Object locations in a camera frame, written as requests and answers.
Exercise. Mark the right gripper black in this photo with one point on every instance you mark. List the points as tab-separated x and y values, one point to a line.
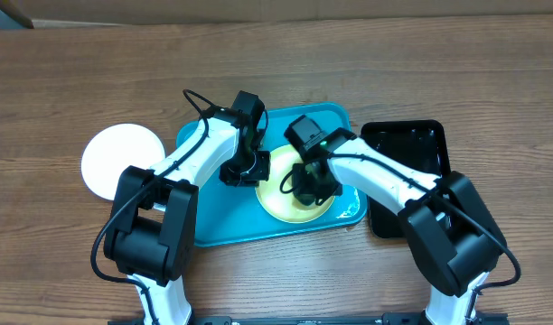
304	191

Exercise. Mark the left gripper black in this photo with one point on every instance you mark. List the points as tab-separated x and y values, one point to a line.
260	172

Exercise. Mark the yellow-green plate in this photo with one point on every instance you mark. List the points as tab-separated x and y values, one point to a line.
286	207

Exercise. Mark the white plate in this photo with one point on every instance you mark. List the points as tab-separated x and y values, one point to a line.
112	150

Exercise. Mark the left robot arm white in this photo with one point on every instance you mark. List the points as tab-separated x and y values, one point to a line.
151	229

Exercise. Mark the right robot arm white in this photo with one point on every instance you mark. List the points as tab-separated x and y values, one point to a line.
452	236

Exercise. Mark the teal plastic tray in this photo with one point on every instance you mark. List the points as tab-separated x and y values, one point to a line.
229	215

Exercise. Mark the black rectangular tray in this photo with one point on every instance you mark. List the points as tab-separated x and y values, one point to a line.
418	144

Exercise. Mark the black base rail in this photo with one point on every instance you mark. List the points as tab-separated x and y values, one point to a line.
389	318

